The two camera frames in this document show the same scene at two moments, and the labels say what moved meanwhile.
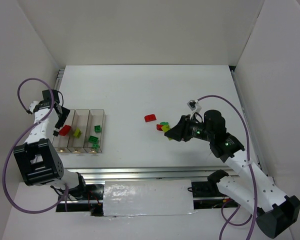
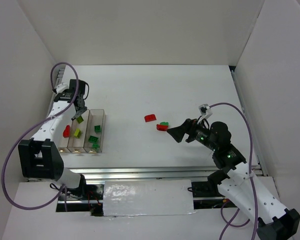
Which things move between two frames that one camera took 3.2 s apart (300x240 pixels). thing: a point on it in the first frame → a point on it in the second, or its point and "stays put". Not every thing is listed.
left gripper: [61, 120] → [80, 109]
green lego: [93, 139] stays put
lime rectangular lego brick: [165, 128] → [80, 119]
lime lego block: [77, 133] stays put
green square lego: [97, 128] stays put
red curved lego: [150, 118] stays put
